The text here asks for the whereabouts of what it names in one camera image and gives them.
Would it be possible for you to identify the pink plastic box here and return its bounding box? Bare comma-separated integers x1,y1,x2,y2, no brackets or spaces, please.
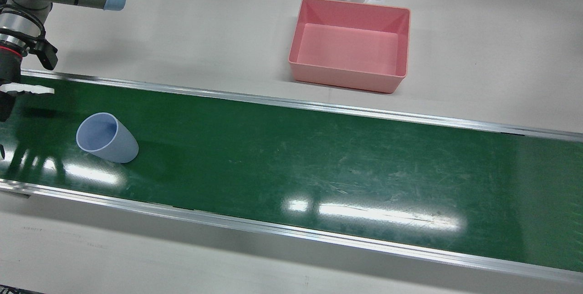
288,0,411,94

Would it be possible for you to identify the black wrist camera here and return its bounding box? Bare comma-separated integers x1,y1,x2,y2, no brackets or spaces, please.
27,39,59,71

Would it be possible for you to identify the blue plastic cup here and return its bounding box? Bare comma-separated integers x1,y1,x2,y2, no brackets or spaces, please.
76,112,139,163

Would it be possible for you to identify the green conveyor belt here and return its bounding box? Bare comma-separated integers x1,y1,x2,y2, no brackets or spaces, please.
0,69,583,285

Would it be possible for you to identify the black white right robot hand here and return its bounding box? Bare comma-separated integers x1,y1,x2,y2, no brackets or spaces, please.
0,55,55,122

